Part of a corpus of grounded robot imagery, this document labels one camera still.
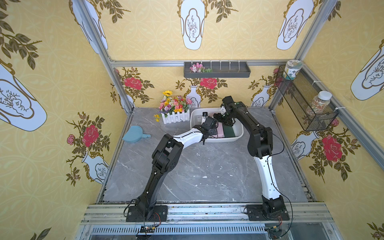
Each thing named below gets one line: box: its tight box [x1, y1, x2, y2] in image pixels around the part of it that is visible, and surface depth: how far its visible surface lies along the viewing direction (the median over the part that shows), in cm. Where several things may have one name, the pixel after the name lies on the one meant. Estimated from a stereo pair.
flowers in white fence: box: [153, 90, 193, 125], surface depth 105 cm
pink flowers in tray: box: [189, 62, 213, 73], surface depth 89 cm
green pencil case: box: [222, 124, 236, 138], surface depth 107 cm
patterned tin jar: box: [282, 59, 303, 80], surface depth 87 cm
